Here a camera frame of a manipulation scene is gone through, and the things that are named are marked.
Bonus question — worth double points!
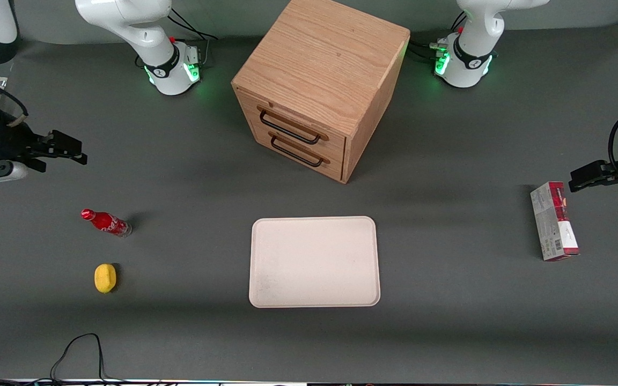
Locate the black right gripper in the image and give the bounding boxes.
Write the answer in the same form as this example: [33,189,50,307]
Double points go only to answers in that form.
[0,123,88,173]

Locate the red coke bottle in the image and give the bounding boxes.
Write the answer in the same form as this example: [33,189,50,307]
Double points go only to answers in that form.
[80,209,133,238]

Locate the cream rectangular tray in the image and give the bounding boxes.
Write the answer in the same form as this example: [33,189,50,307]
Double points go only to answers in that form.
[248,216,381,309]

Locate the red white carton box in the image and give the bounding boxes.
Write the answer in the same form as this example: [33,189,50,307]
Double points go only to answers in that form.
[530,181,581,262]

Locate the yellow lemon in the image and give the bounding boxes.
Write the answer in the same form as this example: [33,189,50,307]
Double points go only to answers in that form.
[94,263,118,294]

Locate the wooden drawer front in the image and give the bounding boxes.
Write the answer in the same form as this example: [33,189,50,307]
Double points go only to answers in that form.
[250,128,345,183]
[236,87,348,161]

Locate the wooden drawer cabinet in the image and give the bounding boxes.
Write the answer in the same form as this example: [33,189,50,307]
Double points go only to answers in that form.
[231,0,411,184]

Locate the black right arm base cables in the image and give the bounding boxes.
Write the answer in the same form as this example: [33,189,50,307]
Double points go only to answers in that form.
[136,8,219,69]

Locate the black arm base cables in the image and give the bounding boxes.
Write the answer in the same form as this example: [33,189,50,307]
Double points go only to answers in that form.
[409,12,466,66]
[136,8,219,69]

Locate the black cable on table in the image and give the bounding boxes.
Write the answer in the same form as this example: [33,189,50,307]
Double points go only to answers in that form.
[50,333,127,384]

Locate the black left arm base cables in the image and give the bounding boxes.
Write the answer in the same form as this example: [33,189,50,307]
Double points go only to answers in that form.
[409,12,466,66]

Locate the black metal drawer handle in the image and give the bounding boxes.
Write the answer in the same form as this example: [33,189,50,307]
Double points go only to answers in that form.
[269,133,325,168]
[259,109,322,145]

